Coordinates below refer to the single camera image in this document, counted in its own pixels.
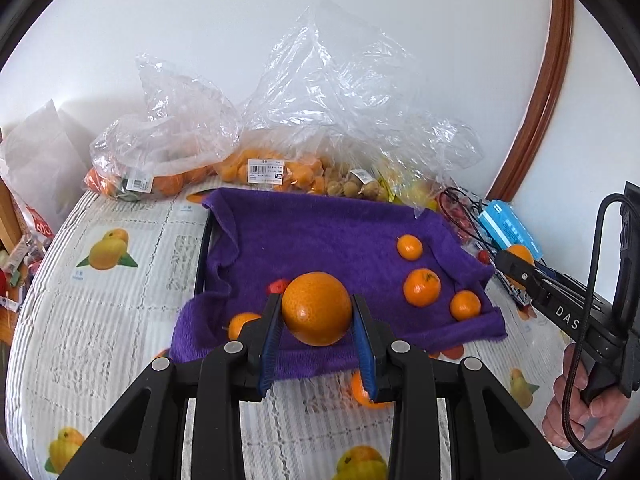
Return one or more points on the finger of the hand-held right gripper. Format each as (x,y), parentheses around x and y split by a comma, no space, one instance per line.
(520,273)

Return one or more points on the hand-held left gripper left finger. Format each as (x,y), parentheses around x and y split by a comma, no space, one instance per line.
(270,340)

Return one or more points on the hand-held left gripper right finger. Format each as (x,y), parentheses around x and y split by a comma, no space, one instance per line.
(364,345)

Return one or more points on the oval orange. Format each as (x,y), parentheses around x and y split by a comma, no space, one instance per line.
(520,252)

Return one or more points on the small orange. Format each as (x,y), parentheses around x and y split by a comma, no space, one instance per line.
(240,324)
(410,247)

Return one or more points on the large smooth orange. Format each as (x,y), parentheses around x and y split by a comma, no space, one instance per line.
(315,305)

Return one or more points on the medium orange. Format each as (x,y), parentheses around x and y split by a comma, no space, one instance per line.
(465,305)
(357,390)

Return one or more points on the large orange with stem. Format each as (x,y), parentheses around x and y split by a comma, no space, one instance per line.
(422,288)

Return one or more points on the person's right hand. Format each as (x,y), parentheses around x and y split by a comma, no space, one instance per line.
(562,410)

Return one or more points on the small red fruit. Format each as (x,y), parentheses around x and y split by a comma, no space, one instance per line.
(276,287)
(483,257)

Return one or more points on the blue tissue pack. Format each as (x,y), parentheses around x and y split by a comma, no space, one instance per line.
(505,222)

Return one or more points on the bag of red tomatoes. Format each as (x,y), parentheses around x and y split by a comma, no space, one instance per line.
(452,213)

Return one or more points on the purple towel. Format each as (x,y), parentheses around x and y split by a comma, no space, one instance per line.
(325,240)

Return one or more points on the bag of yellow fruit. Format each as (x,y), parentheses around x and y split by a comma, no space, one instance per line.
(417,192)

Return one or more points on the clear bag of longans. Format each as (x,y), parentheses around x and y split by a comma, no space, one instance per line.
(345,185)

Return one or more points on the fruit print lace tablecloth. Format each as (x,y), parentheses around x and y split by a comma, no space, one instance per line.
(100,335)

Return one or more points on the clear bag of small oranges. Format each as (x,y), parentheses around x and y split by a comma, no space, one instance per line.
(295,170)

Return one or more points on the clear bag of mandarins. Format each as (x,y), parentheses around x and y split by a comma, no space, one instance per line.
(170,185)

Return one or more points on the red shopping bag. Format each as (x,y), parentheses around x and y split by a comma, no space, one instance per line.
(42,230)

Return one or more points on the wooden chair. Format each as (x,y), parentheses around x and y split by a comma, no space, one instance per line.
(9,225)

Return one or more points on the white plastic bag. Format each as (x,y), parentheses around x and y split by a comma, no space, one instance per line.
(35,160)

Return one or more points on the wooden door frame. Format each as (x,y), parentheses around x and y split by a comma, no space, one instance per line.
(550,85)

